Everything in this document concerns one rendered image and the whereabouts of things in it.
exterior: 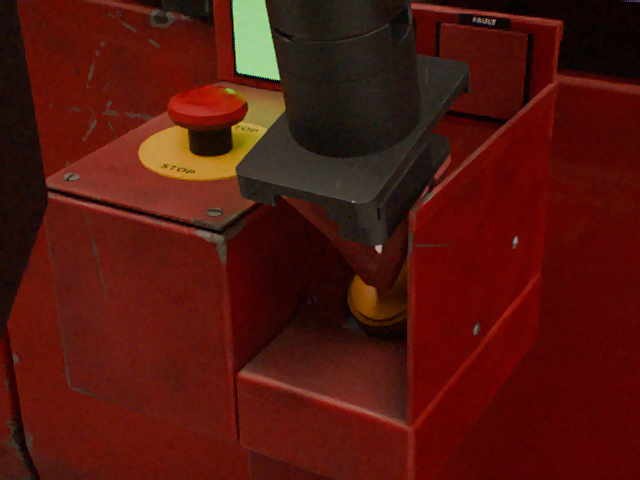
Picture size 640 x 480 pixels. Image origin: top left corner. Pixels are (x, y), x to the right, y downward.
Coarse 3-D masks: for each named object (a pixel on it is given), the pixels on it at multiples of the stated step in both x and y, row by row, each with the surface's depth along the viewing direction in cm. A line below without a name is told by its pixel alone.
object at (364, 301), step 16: (400, 272) 59; (352, 288) 59; (368, 288) 59; (400, 288) 59; (352, 304) 59; (368, 304) 59; (384, 304) 58; (400, 304) 58; (368, 320) 59; (384, 320) 58; (400, 320) 58
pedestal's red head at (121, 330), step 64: (512, 128) 55; (64, 192) 58; (128, 192) 57; (192, 192) 57; (448, 192) 50; (512, 192) 58; (64, 256) 59; (128, 256) 57; (192, 256) 55; (256, 256) 56; (320, 256) 62; (448, 256) 52; (512, 256) 60; (64, 320) 61; (128, 320) 59; (192, 320) 57; (256, 320) 58; (320, 320) 60; (448, 320) 54; (512, 320) 62; (128, 384) 61; (192, 384) 58; (256, 384) 56; (320, 384) 56; (384, 384) 55; (448, 384) 56; (256, 448) 58; (320, 448) 56; (384, 448) 54; (448, 448) 57
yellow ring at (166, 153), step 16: (176, 128) 63; (240, 128) 63; (256, 128) 63; (144, 144) 61; (160, 144) 61; (176, 144) 61; (240, 144) 61; (144, 160) 60; (160, 160) 60; (176, 160) 60; (192, 160) 60; (208, 160) 59; (224, 160) 59; (176, 176) 58; (192, 176) 58; (208, 176) 58; (224, 176) 58
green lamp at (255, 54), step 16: (240, 0) 66; (256, 0) 66; (240, 16) 67; (256, 16) 66; (240, 32) 67; (256, 32) 67; (240, 48) 68; (256, 48) 67; (272, 48) 67; (240, 64) 68; (256, 64) 68; (272, 64) 67
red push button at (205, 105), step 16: (176, 96) 60; (192, 96) 59; (208, 96) 59; (224, 96) 59; (240, 96) 60; (176, 112) 59; (192, 112) 58; (208, 112) 58; (224, 112) 58; (240, 112) 59; (192, 128) 58; (208, 128) 58; (224, 128) 59; (192, 144) 60; (208, 144) 60; (224, 144) 60
